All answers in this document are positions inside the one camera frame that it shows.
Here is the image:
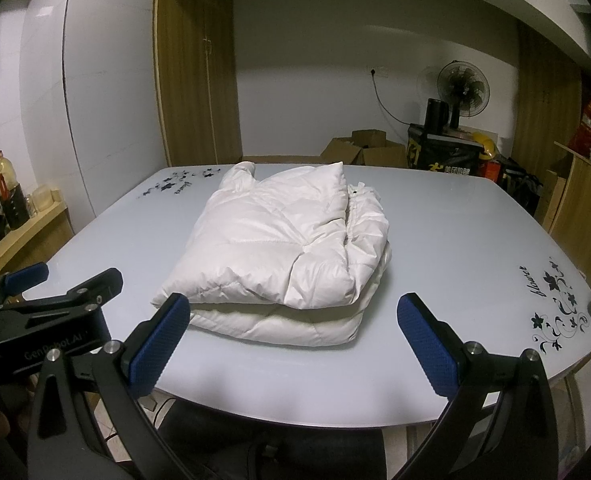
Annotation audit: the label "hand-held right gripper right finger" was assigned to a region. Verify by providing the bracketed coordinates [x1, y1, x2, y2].
[397, 292, 559, 480]

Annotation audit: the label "cardboard box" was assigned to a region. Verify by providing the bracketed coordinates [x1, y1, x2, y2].
[320, 136, 365, 166]
[350, 130, 387, 151]
[360, 144, 407, 169]

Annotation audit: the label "black wall cable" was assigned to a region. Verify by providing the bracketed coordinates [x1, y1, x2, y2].
[372, 76, 412, 125]

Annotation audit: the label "person's dark trousers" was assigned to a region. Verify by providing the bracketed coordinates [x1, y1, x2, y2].
[156, 394, 387, 480]

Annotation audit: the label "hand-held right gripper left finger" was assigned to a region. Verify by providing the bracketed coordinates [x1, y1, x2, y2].
[26, 292, 191, 480]

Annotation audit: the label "black standing fan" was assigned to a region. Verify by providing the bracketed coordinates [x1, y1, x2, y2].
[436, 60, 491, 133]

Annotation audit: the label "black bag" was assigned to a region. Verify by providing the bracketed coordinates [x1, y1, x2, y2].
[500, 157, 543, 216]

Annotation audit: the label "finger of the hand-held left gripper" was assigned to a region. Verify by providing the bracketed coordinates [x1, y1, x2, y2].
[0, 263, 50, 307]
[6, 267, 124, 321]

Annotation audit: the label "low wooden cabinet with jars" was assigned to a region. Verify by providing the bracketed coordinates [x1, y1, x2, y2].
[0, 200, 75, 283]

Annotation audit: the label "wooden wardrobe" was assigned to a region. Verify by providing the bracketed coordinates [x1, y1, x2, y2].
[513, 25, 583, 181]
[154, 0, 244, 167]

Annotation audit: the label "yellow helmet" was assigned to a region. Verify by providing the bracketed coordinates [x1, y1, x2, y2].
[470, 131, 499, 162]

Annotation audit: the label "white down jacket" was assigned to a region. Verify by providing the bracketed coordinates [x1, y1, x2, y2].
[150, 161, 393, 347]

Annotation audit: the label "black delivery box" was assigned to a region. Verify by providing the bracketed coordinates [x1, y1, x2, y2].
[408, 122, 486, 177]

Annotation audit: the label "black kettle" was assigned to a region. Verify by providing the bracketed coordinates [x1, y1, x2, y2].
[424, 98, 450, 136]

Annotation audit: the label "wooden side cabinet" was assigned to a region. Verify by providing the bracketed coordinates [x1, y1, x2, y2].
[543, 141, 591, 286]

